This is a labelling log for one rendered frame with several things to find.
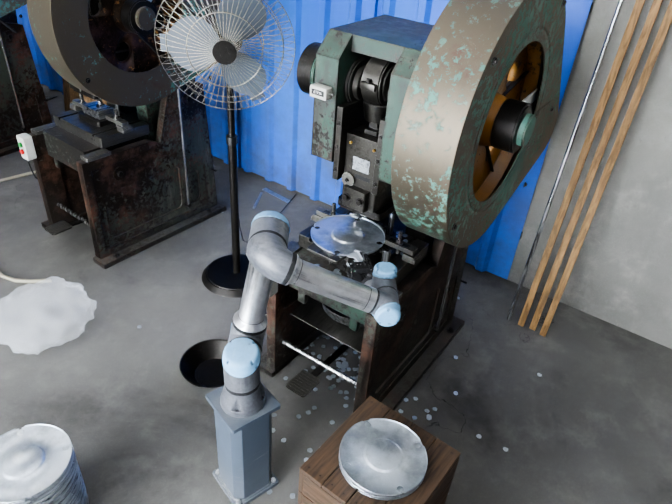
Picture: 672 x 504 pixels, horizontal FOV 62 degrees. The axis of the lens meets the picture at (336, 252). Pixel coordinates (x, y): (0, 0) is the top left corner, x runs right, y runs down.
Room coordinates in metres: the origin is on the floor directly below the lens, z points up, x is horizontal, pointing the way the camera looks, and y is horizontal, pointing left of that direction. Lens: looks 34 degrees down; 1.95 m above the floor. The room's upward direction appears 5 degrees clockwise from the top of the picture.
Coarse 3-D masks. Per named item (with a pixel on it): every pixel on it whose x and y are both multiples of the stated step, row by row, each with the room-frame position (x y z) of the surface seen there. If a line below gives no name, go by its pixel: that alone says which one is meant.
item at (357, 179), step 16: (368, 128) 1.92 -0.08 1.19; (352, 144) 1.89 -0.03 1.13; (368, 144) 1.85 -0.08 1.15; (352, 160) 1.88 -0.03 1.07; (368, 160) 1.85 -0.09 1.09; (352, 176) 1.87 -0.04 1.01; (368, 176) 1.84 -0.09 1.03; (352, 192) 1.84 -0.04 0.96; (368, 192) 1.83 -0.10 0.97; (384, 192) 1.88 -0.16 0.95; (352, 208) 1.84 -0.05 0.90; (368, 208) 1.84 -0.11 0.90
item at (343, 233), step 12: (336, 216) 1.96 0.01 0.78; (348, 216) 1.97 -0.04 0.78; (312, 228) 1.85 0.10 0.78; (324, 228) 1.86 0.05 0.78; (336, 228) 1.86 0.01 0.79; (348, 228) 1.87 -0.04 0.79; (360, 228) 1.89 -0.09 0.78; (372, 228) 1.89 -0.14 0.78; (324, 240) 1.78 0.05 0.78; (336, 240) 1.78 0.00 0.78; (348, 240) 1.78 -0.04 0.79; (360, 240) 1.79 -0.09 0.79; (372, 240) 1.81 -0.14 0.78; (384, 240) 1.80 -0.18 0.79; (348, 252) 1.71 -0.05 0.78; (372, 252) 1.72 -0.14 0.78
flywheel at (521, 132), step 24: (528, 48) 1.90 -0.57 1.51; (528, 72) 1.94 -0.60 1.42; (504, 96) 1.72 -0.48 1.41; (528, 96) 1.87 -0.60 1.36; (504, 120) 1.62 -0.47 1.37; (528, 120) 1.62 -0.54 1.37; (480, 144) 1.67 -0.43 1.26; (504, 144) 1.61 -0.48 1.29; (480, 168) 1.75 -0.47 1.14; (504, 168) 1.86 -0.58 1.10; (480, 192) 1.76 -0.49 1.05
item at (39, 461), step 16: (16, 432) 1.16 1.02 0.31; (32, 432) 1.17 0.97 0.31; (48, 432) 1.17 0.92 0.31; (64, 432) 1.18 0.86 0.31; (0, 448) 1.10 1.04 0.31; (16, 448) 1.10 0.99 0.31; (32, 448) 1.10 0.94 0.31; (48, 448) 1.11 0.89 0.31; (0, 464) 1.04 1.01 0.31; (16, 464) 1.04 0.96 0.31; (32, 464) 1.05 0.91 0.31; (48, 464) 1.06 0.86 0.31; (64, 464) 1.06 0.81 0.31; (0, 480) 0.99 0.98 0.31; (16, 480) 0.99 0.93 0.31; (32, 480) 1.00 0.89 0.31; (48, 480) 1.00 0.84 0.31; (0, 496) 0.94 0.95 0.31; (16, 496) 0.94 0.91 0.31; (32, 496) 0.94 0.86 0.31
